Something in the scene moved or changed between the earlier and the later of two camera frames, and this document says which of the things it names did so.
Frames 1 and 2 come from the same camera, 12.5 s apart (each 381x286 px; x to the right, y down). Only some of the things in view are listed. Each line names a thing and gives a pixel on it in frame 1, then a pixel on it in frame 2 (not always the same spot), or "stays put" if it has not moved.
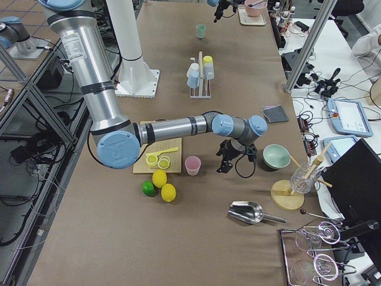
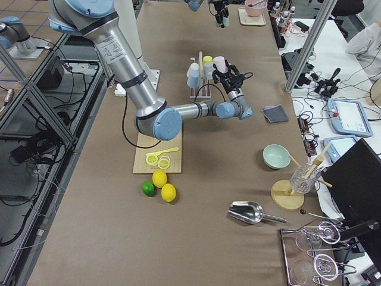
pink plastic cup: (192, 164) -> (219, 62)
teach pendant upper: (347, 117) stays put
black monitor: (355, 179) stays put
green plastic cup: (200, 31) -> (225, 21)
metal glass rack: (304, 266) stays put
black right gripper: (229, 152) -> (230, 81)
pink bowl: (257, 10) stays put
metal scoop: (250, 213) stays put
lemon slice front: (164, 163) stays put
